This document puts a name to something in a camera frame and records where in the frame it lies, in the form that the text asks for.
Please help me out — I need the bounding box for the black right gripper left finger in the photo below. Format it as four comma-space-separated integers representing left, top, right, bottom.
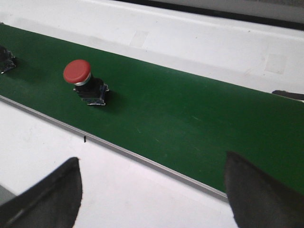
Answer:
0, 157, 83, 228

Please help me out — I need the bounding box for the green conveyor belt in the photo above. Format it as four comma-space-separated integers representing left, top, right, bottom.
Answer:
0, 24, 304, 193

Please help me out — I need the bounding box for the aluminium conveyor frame rail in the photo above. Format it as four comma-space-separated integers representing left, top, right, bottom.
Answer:
0, 95, 228, 203

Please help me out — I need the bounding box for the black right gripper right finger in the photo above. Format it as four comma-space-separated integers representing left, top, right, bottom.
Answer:
224, 152, 304, 228

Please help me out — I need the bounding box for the yellow mushroom push button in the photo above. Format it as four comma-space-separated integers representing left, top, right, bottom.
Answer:
0, 46, 16, 74

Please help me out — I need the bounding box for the black sensor bracket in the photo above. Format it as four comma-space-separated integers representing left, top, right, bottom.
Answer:
272, 90, 304, 102

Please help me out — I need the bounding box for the red mushroom push button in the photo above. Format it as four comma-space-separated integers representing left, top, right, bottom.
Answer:
63, 59, 109, 106

